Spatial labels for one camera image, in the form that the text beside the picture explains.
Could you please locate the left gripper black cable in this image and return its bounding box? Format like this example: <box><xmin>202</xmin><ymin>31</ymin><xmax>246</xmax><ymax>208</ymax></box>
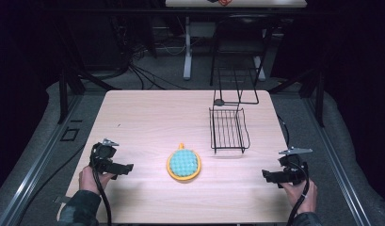
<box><xmin>89</xmin><ymin>150</ymin><xmax>113</xmax><ymax>226</ymax></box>

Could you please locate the bundle of black floor cables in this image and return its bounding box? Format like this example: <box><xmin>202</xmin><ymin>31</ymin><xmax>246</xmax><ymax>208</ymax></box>
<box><xmin>110</xmin><ymin>15</ymin><xmax>190</xmax><ymax>92</ymax></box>

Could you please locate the grey table bracket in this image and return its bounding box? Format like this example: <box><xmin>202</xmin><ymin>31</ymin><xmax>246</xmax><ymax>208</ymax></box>
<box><xmin>53</xmin><ymin>195</ymin><xmax>72</xmax><ymax>205</ymax></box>

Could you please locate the black wire rack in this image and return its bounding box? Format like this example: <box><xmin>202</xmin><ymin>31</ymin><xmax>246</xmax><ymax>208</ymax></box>
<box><xmin>208</xmin><ymin>67</ymin><xmax>261</xmax><ymax>155</ymax></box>

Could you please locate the thin black cable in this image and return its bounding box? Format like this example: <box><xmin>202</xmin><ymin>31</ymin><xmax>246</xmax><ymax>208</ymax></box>
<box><xmin>276</xmin><ymin>114</ymin><xmax>291</xmax><ymax>149</ymax></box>

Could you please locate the person's left hand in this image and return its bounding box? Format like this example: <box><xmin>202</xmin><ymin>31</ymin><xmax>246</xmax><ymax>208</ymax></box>
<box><xmin>78</xmin><ymin>165</ymin><xmax>117</xmax><ymax>196</ymax></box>

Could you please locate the aluminium floor rail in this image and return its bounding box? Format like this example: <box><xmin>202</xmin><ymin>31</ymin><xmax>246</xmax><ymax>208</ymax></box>
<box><xmin>0</xmin><ymin>93</ymin><xmax>85</xmax><ymax>226</ymax></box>
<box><xmin>302</xmin><ymin>96</ymin><xmax>374</xmax><ymax>226</ymax></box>

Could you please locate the black frame post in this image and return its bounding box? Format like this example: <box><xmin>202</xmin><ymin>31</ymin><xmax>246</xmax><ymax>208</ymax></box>
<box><xmin>315</xmin><ymin>71</ymin><xmax>327</xmax><ymax>128</ymax></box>
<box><xmin>57</xmin><ymin>68</ymin><xmax>70</xmax><ymax>125</ymax></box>

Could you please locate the person's right hand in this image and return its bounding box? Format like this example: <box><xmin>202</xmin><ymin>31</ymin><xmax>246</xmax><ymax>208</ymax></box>
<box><xmin>279</xmin><ymin>177</ymin><xmax>318</xmax><ymax>215</ymax></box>

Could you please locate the long black floor cable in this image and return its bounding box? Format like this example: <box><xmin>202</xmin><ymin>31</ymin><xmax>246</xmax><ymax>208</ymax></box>
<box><xmin>16</xmin><ymin>142</ymin><xmax>88</xmax><ymax>226</ymax></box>

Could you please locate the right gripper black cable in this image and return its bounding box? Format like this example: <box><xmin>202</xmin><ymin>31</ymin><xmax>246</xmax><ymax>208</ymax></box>
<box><xmin>285</xmin><ymin>160</ymin><xmax>311</xmax><ymax>226</ymax></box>

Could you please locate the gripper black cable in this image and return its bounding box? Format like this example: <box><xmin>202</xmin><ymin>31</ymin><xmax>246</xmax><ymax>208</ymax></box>
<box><xmin>89</xmin><ymin>150</ymin><xmax>113</xmax><ymax>226</ymax></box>
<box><xmin>285</xmin><ymin>160</ymin><xmax>311</xmax><ymax>226</ymax></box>

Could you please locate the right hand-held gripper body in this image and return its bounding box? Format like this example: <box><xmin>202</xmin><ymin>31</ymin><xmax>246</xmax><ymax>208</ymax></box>
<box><xmin>277</xmin><ymin>146</ymin><xmax>314</xmax><ymax>186</ymax></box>

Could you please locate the black chair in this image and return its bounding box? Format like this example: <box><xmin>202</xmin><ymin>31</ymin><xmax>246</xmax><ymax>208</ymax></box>
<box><xmin>209</xmin><ymin>13</ymin><xmax>275</xmax><ymax>88</ymax></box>

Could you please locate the teal sponge with yellow rim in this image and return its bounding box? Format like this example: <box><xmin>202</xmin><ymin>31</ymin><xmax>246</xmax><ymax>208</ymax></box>
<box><xmin>166</xmin><ymin>142</ymin><xmax>202</xmax><ymax>184</ymax></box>

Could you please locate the white desk with white legs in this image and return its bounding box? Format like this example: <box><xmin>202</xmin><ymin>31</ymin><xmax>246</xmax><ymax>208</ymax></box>
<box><xmin>165</xmin><ymin>0</ymin><xmax>309</xmax><ymax>81</ymax></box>

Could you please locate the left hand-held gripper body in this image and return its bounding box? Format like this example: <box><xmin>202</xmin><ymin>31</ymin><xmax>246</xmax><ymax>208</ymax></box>
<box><xmin>88</xmin><ymin>137</ymin><xmax>120</xmax><ymax>174</ymax></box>

